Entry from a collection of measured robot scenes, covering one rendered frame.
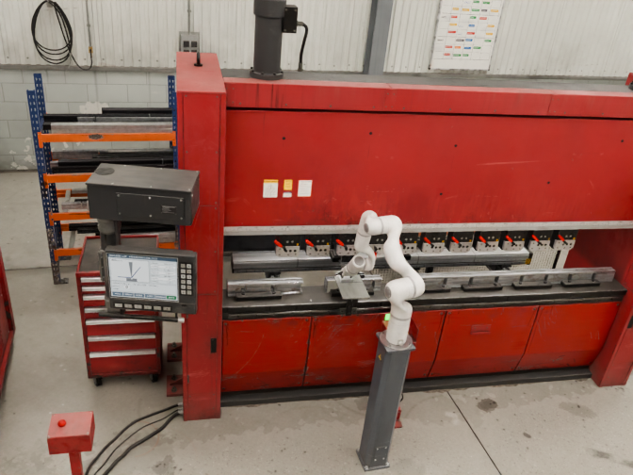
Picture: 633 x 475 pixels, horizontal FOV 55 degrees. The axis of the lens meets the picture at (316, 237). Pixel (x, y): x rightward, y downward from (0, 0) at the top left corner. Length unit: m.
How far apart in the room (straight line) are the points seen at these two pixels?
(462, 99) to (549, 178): 0.91
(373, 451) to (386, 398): 0.46
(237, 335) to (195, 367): 0.34
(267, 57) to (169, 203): 1.03
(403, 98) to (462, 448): 2.41
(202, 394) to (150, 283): 1.28
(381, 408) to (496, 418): 1.25
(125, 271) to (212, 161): 0.74
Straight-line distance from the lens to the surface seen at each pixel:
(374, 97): 3.60
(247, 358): 4.25
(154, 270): 3.18
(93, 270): 4.20
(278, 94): 3.47
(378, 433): 4.01
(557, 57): 9.65
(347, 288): 4.01
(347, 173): 3.75
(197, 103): 3.25
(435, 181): 3.96
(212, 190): 3.43
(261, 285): 4.04
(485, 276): 4.53
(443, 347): 4.62
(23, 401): 4.80
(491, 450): 4.62
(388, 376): 3.69
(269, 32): 3.47
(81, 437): 3.37
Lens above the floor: 3.20
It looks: 29 degrees down
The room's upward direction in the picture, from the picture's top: 6 degrees clockwise
